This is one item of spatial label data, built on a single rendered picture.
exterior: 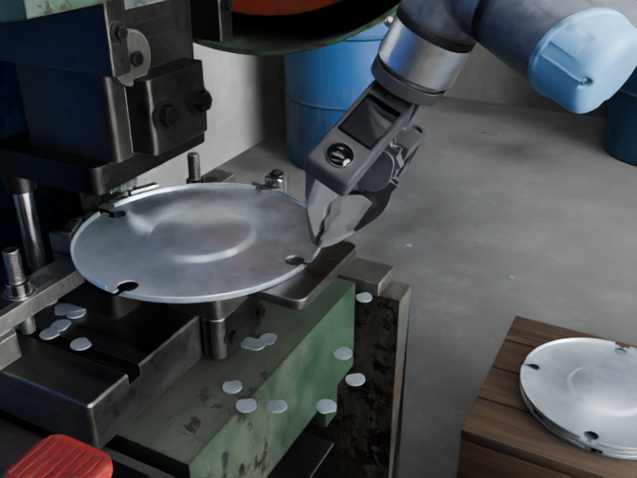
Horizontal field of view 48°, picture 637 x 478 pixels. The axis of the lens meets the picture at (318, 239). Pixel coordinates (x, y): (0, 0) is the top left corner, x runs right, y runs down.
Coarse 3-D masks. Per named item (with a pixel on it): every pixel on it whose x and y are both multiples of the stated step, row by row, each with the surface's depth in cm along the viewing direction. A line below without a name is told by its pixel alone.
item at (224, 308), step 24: (288, 264) 77; (312, 264) 77; (336, 264) 77; (288, 288) 73; (312, 288) 73; (192, 312) 82; (216, 312) 80; (240, 312) 84; (264, 312) 88; (216, 336) 82; (240, 336) 86
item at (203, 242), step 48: (144, 192) 93; (192, 192) 94; (240, 192) 94; (96, 240) 82; (144, 240) 82; (192, 240) 81; (240, 240) 81; (288, 240) 82; (144, 288) 72; (192, 288) 72; (240, 288) 72
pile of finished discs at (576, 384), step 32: (544, 352) 131; (576, 352) 131; (608, 352) 131; (544, 384) 123; (576, 384) 122; (608, 384) 122; (544, 416) 115; (576, 416) 116; (608, 416) 116; (608, 448) 111
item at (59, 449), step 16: (32, 448) 56; (48, 448) 55; (64, 448) 56; (80, 448) 56; (96, 448) 56; (16, 464) 54; (32, 464) 54; (48, 464) 54; (64, 464) 54; (80, 464) 54; (96, 464) 54; (112, 464) 55
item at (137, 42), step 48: (144, 0) 72; (144, 48) 72; (192, 48) 81; (48, 96) 74; (96, 96) 71; (144, 96) 72; (192, 96) 78; (48, 144) 78; (96, 144) 74; (144, 144) 74
